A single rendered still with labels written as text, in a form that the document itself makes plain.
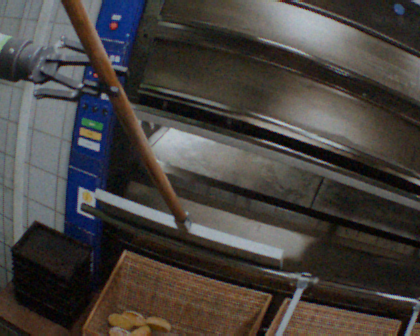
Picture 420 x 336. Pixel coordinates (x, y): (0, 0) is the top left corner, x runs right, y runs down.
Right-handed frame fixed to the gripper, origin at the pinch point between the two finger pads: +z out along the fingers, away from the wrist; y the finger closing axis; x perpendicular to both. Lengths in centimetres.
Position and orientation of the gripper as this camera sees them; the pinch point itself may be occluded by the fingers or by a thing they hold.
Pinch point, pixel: (106, 78)
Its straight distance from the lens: 138.7
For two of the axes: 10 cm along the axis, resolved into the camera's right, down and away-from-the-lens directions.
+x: -0.9, -2.9, -9.5
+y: -3.4, 9.1, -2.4
